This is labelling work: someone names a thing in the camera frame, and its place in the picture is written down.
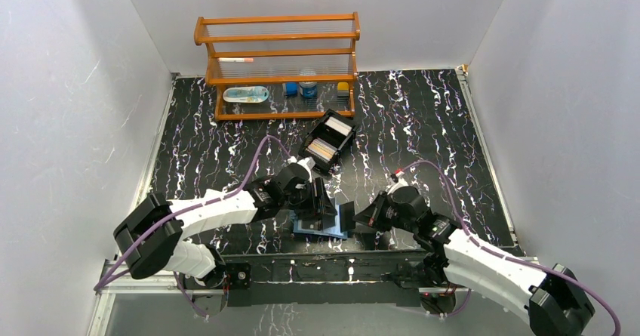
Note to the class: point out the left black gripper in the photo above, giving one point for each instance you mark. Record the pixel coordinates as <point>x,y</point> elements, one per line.
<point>320,203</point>

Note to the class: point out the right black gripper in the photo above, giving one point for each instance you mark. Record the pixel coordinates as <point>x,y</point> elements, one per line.
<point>367,216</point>

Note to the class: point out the blue card holder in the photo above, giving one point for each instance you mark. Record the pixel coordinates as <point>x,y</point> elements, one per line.
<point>329,232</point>

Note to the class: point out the black card tray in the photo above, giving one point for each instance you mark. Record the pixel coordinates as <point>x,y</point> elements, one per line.
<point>330,136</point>

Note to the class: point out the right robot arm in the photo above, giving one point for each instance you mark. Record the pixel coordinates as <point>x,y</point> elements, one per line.
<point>550,303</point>

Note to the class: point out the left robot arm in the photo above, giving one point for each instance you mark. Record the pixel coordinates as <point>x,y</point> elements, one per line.
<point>154,236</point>

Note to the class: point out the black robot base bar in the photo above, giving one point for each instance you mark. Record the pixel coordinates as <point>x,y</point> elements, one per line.
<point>360,277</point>

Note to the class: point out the white card stack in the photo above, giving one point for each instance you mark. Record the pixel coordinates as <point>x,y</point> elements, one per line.
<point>338,126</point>

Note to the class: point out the blue lidded jar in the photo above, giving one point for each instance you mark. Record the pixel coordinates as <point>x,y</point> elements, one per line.
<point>306,87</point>

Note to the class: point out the yellow and grey sponge block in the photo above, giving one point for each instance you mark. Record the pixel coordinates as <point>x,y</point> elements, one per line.
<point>343,89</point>

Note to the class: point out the small blue box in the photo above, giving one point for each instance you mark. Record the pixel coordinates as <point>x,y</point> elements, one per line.
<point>290,89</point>

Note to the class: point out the toothbrush blister pack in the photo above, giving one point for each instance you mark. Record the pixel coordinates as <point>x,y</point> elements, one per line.
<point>250,94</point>

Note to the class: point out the white and orange tube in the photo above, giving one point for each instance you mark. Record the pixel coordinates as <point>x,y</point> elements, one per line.
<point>235,59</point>

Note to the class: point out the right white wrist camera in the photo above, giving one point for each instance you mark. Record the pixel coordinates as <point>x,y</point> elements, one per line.
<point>396,181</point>

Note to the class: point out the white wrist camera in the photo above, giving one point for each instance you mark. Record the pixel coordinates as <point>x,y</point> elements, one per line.
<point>396,181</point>
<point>308,163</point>

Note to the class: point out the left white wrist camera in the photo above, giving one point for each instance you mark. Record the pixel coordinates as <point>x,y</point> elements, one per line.
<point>308,163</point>

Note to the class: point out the orange wooden wire shelf rack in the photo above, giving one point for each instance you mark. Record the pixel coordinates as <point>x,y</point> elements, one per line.
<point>282,46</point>

